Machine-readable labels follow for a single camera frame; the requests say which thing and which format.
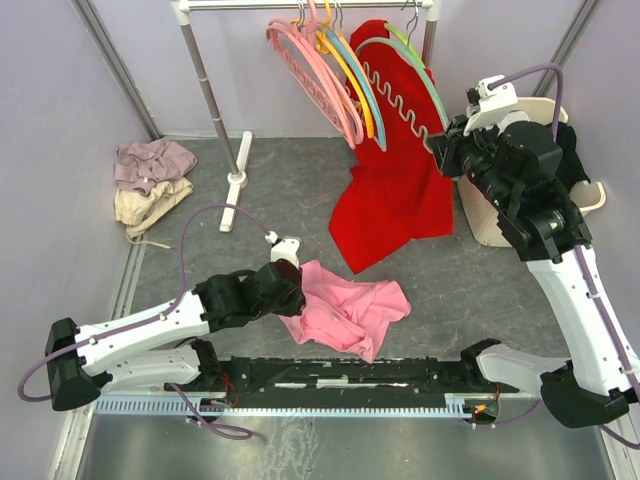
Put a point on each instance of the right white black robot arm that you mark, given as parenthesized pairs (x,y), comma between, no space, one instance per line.
(515,169)

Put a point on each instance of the red t shirt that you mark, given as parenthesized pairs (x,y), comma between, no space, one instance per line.
(398,194)

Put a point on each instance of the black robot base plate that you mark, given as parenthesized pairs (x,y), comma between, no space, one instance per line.
(275,382)

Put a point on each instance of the light blue cable duct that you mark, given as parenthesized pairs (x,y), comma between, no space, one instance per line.
(172,405)

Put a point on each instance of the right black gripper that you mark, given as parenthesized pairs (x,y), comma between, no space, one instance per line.
(447,148)

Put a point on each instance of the light blue hanger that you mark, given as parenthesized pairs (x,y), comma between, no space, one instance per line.
(380,135)

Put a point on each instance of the pink t shirt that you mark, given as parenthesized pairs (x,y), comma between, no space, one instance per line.
(347,316)

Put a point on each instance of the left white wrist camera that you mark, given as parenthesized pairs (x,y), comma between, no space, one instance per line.
(284,248)

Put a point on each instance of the yellow hanger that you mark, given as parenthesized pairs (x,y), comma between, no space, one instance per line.
(330,43)

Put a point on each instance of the cream laundry basket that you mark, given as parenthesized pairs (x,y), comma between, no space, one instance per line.
(481,216)

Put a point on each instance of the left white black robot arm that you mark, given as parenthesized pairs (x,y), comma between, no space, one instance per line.
(223,301)

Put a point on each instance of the white metal clothes rack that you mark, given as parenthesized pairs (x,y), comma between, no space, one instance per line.
(237,160)

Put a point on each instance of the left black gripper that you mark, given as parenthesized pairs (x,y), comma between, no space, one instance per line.
(295,305)

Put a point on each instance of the teal wavy hanger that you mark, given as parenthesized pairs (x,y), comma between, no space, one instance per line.
(420,131)

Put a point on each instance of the black garment in basket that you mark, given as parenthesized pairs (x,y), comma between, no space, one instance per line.
(570,170)

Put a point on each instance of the mauve crumpled garment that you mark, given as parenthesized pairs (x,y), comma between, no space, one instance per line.
(139,167)

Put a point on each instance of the lime green hanger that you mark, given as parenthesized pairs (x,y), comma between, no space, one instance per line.
(410,47)

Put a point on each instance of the pink hanger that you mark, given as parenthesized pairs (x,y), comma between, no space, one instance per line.
(310,80)
(325,75)

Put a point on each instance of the beige crumpled garment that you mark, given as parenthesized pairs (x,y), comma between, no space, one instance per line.
(138,212)

